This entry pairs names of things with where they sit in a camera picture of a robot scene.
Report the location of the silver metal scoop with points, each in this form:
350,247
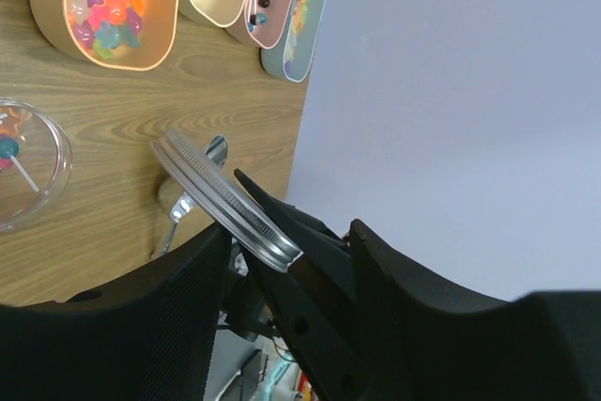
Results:
178,196

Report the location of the orange tray star candies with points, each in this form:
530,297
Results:
116,34

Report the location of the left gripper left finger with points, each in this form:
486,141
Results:
146,335

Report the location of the blue tray popsicle candies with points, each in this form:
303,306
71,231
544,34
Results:
292,57

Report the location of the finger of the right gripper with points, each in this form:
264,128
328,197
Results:
314,303

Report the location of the clear glass jar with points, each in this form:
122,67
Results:
36,162

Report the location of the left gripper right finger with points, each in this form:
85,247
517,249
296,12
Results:
428,338

